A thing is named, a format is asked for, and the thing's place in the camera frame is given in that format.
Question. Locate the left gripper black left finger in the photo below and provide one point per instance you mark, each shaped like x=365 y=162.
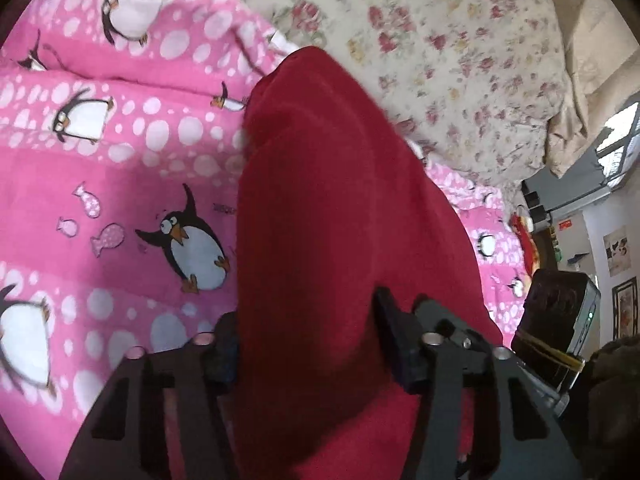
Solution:
x=159 y=414

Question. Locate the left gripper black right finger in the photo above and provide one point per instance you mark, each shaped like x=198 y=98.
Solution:
x=480 y=416

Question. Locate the dark red small shirt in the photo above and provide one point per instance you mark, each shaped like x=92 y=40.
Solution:
x=333 y=204

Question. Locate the beige curtain fabric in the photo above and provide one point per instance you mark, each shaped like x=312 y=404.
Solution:
x=602 y=69

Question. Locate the floral beige duvet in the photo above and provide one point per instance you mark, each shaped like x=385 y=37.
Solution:
x=472 y=82

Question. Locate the pink penguin print blanket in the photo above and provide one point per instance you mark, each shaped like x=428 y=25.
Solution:
x=122 y=149

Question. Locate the framed wall picture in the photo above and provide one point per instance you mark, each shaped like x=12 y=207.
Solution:
x=625 y=298

